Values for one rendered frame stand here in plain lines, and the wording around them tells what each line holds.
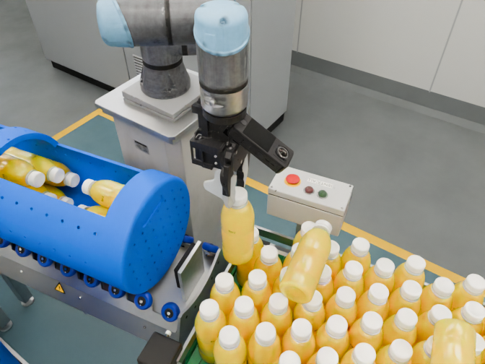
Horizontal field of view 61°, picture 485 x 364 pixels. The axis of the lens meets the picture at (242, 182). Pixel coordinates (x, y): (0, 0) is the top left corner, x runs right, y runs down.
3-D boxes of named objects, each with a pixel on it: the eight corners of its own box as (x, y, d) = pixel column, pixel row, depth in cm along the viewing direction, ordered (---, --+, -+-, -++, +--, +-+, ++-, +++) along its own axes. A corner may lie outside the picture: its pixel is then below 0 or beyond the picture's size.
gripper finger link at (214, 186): (207, 199, 81) (208, 159, 76) (234, 209, 79) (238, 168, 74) (199, 208, 79) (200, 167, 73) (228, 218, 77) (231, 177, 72)
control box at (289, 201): (278, 190, 120) (281, 163, 113) (347, 211, 114) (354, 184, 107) (265, 214, 114) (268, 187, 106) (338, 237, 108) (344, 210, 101)
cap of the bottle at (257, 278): (255, 270, 92) (255, 265, 90) (269, 279, 90) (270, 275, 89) (244, 282, 89) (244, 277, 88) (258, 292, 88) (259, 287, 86)
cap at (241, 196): (231, 190, 82) (231, 183, 81) (250, 194, 81) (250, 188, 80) (224, 204, 80) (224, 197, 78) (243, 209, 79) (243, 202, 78)
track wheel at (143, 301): (139, 287, 100) (134, 289, 98) (155, 293, 99) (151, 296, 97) (135, 304, 101) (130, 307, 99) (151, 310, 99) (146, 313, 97)
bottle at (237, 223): (229, 237, 96) (226, 183, 84) (257, 245, 94) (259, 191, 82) (218, 261, 91) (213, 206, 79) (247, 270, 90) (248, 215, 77)
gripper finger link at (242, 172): (224, 173, 85) (218, 144, 78) (250, 182, 84) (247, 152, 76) (217, 185, 84) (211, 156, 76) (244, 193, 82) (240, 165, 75)
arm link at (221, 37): (245, -6, 59) (253, 19, 53) (245, 64, 67) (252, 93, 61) (190, -4, 59) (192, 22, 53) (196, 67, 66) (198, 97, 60)
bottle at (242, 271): (232, 284, 109) (231, 242, 97) (242, 263, 114) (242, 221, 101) (256, 293, 107) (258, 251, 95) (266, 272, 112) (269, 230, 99)
